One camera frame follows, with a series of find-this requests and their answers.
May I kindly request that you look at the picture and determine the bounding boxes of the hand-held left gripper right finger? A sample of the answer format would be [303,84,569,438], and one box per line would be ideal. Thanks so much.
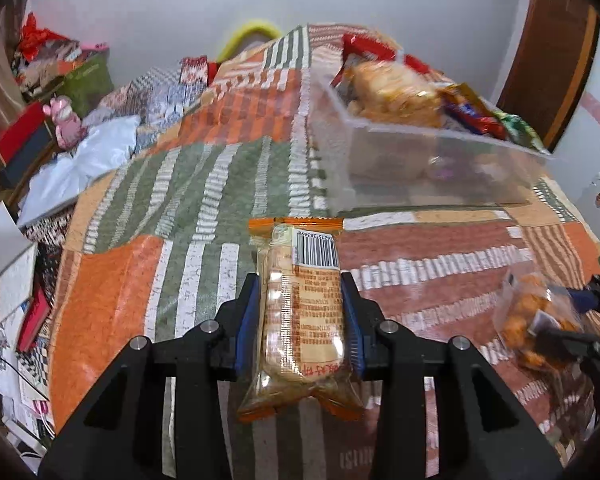
[340,271,565,480]

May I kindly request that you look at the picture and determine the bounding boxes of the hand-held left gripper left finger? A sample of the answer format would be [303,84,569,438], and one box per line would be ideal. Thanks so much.
[37,272,261,480]

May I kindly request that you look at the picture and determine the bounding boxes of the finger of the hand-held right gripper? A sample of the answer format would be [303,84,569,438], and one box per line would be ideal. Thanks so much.
[567,275,600,322]
[531,329,600,367]

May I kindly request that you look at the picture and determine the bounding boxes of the clear bag of orange puffs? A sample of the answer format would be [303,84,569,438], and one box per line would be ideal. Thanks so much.
[494,266,588,375]

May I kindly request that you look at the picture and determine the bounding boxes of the orange cracker packet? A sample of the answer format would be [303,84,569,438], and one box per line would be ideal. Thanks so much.
[236,216,367,423]

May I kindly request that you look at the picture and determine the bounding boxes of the clear plastic container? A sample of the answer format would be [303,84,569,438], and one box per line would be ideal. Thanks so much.
[307,62,556,211]

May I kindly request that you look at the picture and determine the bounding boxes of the white refrigerator with stickers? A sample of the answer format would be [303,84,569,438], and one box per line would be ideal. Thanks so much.
[577,170,600,246]

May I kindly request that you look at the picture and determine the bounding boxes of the patchwork blanket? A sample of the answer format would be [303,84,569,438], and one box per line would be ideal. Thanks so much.
[47,22,600,480]

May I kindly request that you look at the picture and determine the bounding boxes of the green snack packet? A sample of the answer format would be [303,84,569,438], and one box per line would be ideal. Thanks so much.
[495,112,548,155]

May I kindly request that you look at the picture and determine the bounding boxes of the red and yellow snack packet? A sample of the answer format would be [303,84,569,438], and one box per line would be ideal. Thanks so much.
[440,82,508,140]

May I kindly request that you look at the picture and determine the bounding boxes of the pile of books and papers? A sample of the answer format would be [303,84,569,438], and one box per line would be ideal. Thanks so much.
[0,240,56,441]

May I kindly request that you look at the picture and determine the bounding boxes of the white plastic bag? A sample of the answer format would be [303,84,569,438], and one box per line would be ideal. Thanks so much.
[17,114,141,228]

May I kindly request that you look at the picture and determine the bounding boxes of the patterned quilt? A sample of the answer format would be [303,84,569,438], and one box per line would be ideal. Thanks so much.
[82,57,211,161]

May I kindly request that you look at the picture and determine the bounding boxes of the brown wooden door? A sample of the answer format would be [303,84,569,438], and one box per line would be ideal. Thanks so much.
[495,0,600,153]

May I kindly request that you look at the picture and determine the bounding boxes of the white cardboard sheet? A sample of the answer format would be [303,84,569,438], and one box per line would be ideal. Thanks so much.
[0,202,31,276]

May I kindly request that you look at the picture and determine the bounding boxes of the pink plush toy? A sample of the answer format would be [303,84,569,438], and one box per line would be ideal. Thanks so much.
[42,97,88,151]

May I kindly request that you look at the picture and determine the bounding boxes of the red and navy box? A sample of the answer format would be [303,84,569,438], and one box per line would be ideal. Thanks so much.
[0,105,56,186]

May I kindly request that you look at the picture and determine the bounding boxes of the green gift bag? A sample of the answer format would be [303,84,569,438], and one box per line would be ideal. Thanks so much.
[62,52,116,118]

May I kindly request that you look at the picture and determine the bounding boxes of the yellow curved plush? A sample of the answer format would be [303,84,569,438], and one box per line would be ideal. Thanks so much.
[219,19,281,63]

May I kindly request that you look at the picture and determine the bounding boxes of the red gift bag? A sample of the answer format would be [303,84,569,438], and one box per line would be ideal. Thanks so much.
[17,12,71,61]

